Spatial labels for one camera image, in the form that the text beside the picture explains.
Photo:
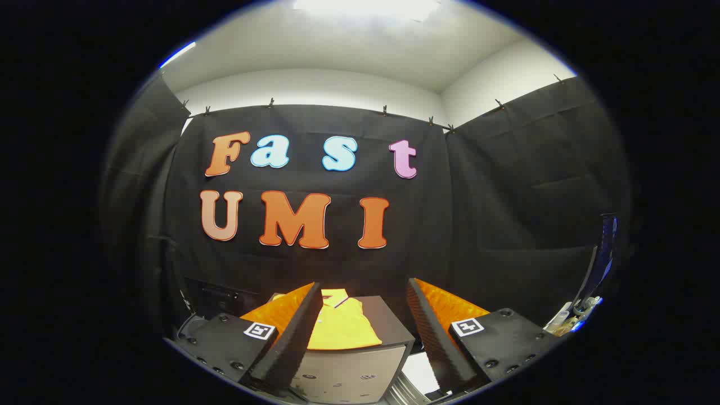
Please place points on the small white and blue object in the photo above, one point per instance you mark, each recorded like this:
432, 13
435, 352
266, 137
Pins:
565, 320

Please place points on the dark-topped grey cabinet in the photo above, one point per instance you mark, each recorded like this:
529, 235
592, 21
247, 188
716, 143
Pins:
360, 371

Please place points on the ceiling light panel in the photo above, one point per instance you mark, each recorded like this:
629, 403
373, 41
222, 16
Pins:
365, 7

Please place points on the grey top-load washing machine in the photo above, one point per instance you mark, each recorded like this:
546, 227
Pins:
197, 320

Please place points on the dark blue upright panel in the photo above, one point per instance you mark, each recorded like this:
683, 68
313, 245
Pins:
604, 253

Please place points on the black backdrop cloth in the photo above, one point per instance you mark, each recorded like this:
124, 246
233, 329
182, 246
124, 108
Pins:
484, 214

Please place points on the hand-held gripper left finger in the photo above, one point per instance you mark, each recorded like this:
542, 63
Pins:
298, 332

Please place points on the washing machine glass lid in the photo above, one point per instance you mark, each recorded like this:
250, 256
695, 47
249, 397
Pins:
219, 298

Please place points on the yellow polo shirt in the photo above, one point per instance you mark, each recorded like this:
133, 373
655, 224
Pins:
343, 329

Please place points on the row of black cloth clips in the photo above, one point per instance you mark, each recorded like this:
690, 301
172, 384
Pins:
385, 110

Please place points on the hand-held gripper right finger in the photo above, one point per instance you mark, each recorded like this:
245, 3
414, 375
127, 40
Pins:
430, 337

